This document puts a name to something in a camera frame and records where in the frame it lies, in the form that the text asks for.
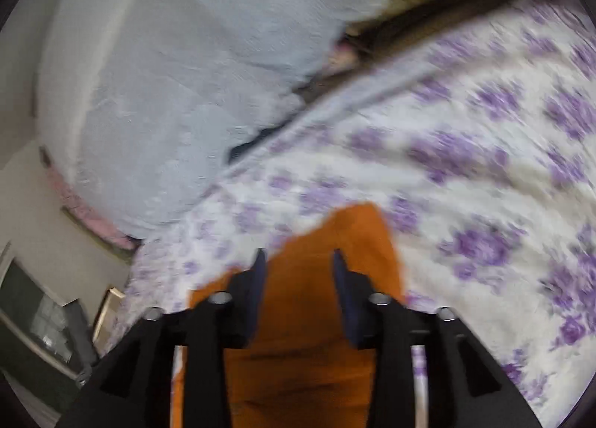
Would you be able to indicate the pink cloth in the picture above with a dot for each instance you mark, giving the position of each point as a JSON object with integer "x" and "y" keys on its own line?
{"x": 85, "y": 215}

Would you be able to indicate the dark framed cabinet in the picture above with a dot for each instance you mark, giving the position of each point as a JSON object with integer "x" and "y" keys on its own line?
{"x": 48, "y": 345}

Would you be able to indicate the purple floral bed sheet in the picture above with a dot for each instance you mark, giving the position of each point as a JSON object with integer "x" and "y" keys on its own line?
{"x": 478, "y": 147}

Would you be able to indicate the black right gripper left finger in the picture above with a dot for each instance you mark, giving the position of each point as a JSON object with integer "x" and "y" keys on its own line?
{"x": 131, "y": 386}

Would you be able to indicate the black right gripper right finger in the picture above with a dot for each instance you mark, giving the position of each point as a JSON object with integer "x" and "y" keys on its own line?
{"x": 429, "y": 367}

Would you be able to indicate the white textured bedspread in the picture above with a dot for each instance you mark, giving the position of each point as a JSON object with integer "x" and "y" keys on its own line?
{"x": 139, "y": 101}

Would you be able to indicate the dark wooden bed frame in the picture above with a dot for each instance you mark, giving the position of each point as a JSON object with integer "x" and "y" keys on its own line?
{"x": 399, "y": 27}

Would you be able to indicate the orange knitted baby cardigan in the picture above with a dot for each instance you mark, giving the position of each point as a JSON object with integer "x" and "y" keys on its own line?
{"x": 300, "y": 370}

